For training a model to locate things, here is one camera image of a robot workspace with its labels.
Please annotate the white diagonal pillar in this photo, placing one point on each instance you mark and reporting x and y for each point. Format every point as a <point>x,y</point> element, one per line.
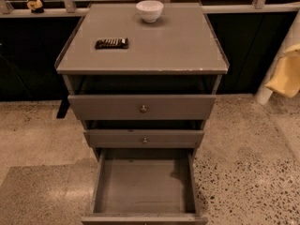
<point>293,36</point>

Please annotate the grey bottom drawer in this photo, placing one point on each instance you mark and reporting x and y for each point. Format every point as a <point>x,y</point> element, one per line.
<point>145,187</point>

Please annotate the white ceramic bowl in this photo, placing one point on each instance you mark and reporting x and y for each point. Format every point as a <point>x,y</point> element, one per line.
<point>149,10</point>

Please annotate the small yellow black object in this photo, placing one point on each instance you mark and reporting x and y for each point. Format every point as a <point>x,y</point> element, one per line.
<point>35,6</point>

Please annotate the metal railing frame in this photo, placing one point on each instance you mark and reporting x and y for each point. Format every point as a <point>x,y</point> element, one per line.
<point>68,0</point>

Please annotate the grey middle drawer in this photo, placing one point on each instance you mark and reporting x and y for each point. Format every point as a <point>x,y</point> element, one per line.
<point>132,138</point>

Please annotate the brass top drawer knob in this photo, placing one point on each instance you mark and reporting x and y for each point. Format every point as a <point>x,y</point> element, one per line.
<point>143,109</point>

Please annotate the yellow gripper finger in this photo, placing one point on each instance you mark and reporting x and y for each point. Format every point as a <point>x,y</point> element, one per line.
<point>293,50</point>

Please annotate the dark snack bar packet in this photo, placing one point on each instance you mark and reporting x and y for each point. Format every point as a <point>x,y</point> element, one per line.
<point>112,43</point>

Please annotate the grey top drawer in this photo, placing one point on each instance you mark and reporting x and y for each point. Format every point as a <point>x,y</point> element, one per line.
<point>127,107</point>

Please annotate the grey drawer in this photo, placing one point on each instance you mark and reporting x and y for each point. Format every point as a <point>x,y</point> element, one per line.
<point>145,187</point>
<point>132,138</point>
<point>127,107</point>

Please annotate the yellow sponge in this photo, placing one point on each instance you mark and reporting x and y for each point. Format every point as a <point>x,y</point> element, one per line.
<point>286,78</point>

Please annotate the grey drawer cabinet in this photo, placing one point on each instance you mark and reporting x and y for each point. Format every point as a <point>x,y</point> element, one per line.
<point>178,54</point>

